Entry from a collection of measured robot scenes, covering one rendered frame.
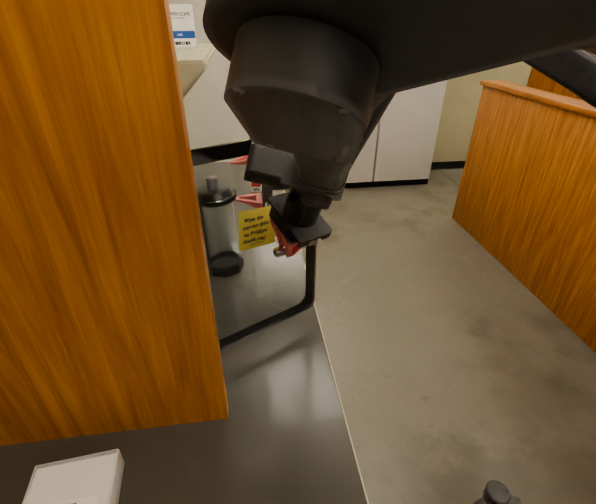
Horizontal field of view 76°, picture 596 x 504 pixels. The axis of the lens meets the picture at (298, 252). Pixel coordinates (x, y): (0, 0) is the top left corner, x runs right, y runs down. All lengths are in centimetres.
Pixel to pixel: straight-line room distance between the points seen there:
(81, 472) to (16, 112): 50
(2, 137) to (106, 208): 12
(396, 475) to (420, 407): 36
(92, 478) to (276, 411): 30
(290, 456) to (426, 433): 128
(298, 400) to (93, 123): 56
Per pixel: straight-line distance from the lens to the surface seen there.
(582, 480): 208
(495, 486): 151
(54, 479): 74
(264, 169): 52
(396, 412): 196
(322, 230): 61
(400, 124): 403
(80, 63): 47
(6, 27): 49
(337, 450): 72
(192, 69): 53
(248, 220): 67
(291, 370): 82
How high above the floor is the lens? 156
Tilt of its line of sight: 32 degrees down
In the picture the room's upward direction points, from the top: straight up
